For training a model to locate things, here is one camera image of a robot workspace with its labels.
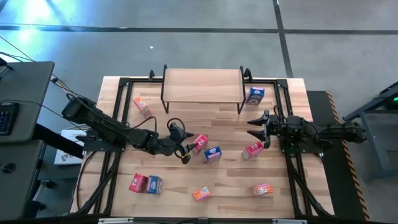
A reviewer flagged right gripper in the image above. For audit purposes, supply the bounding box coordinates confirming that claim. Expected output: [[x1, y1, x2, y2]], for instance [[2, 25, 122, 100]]
[[247, 109, 283, 149]]

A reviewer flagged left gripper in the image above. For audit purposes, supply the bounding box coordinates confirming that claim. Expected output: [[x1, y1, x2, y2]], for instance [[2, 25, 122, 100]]
[[157, 122, 199, 165]]

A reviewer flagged red Froot Loops cereal box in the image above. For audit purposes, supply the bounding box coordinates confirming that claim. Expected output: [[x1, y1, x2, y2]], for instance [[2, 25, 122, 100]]
[[241, 141, 265, 161], [128, 173, 149, 194], [192, 134, 210, 153]]

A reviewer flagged blue Frosted Flakes cereal box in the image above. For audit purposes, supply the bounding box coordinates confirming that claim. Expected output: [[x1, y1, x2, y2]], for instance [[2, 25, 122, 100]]
[[245, 86, 266, 106], [146, 175, 164, 196], [203, 146, 223, 164]]

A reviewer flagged orange Mini Wheats cereal box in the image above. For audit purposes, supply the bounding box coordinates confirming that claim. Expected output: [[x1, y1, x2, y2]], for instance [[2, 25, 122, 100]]
[[249, 182, 275, 197], [133, 96, 154, 119], [192, 186, 212, 203]]

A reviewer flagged black mat hazard stripe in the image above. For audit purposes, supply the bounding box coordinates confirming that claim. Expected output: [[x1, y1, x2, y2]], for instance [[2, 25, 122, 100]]
[[306, 90, 371, 222]]

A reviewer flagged grey metal cart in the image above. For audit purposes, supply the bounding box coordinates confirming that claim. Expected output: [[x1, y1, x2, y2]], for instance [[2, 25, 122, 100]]
[[342, 81, 398, 181]]

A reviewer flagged white printed box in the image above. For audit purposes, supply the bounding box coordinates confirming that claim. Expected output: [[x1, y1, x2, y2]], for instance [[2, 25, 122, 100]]
[[53, 129, 88, 166]]

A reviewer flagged black desk beam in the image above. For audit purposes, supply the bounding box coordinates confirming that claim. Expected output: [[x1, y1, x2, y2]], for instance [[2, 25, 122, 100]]
[[32, 123, 85, 160]]

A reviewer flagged black device green light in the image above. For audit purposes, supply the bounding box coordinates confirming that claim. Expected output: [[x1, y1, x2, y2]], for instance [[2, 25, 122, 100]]
[[385, 93, 398, 110]]

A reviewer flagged grey desk surface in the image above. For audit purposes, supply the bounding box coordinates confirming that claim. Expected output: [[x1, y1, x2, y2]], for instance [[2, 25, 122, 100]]
[[0, 139, 45, 221], [0, 61, 55, 144]]

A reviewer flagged black keyboard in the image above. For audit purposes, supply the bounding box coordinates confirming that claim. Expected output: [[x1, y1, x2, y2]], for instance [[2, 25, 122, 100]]
[[0, 101, 20, 136]]

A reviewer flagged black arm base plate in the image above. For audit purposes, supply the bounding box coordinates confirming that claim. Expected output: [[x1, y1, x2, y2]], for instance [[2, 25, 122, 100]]
[[83, 129, 128, 152], [279, 136, 325, 156]]

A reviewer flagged wooden shelf black metal frame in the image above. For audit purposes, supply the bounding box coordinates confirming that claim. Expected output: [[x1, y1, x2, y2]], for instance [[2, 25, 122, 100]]
[[160, 64, 247, 115]]

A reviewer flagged black metal table frame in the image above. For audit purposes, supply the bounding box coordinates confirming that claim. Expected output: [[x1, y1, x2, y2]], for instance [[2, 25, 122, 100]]
[[74, 77, 335, 218]]

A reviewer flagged silver metal bracket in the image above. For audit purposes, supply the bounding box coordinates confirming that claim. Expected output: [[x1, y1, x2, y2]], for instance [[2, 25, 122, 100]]
[[98, 217, 134, 224], [272, 218, 308, 224]]

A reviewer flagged black cable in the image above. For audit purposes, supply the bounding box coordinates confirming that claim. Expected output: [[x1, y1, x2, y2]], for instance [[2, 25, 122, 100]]
[[0, 35, 97, 105]]

